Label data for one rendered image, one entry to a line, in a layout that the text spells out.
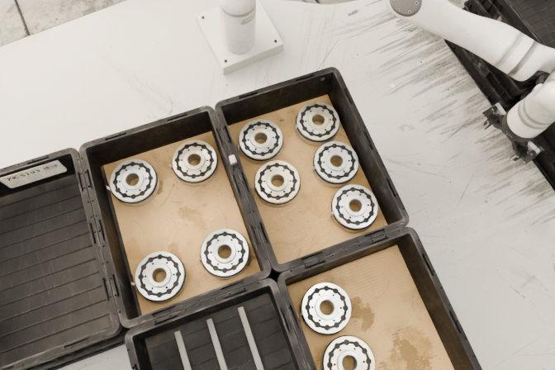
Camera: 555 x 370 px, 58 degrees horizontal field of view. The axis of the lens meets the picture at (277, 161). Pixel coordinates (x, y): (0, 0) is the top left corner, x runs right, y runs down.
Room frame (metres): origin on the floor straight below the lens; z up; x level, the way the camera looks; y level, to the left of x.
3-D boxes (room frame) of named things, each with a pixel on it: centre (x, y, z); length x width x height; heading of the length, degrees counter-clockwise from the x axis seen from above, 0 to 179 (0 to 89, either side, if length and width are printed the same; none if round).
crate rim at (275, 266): (0.40, -0.06, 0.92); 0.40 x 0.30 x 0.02; 24
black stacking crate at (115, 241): (0.28, 0.21, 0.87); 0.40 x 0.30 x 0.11; 24
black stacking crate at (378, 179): (0.40, -0.06, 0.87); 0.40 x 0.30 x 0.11; 24
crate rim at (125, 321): (0.28, 0.21, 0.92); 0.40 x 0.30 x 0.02; 24
